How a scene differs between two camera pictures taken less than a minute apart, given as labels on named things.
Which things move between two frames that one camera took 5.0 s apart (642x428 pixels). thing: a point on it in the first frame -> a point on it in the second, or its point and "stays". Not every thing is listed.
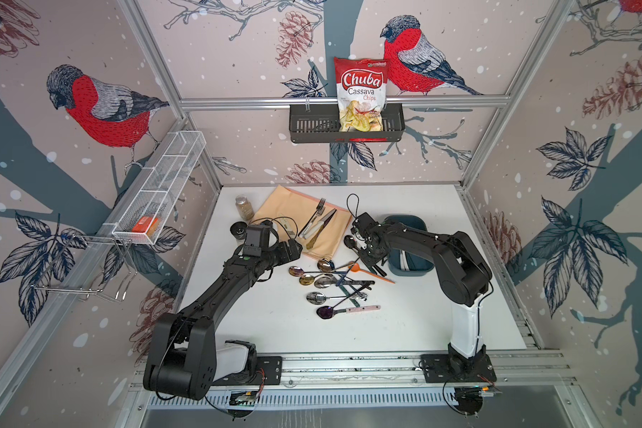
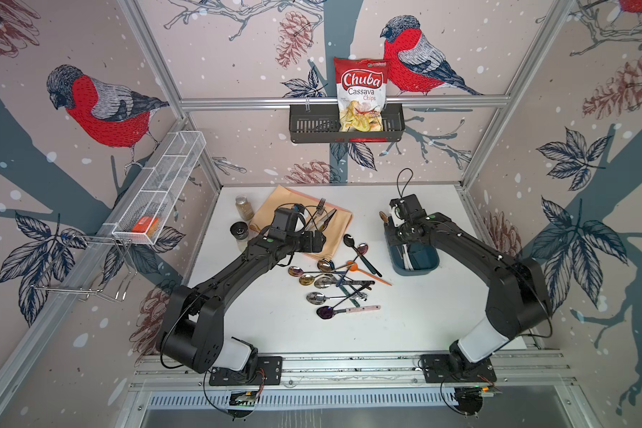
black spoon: (350, 242) stays
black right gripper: (366, 261) -> (389, 230)
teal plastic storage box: (405, 262) stays
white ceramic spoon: (404, 260) stays
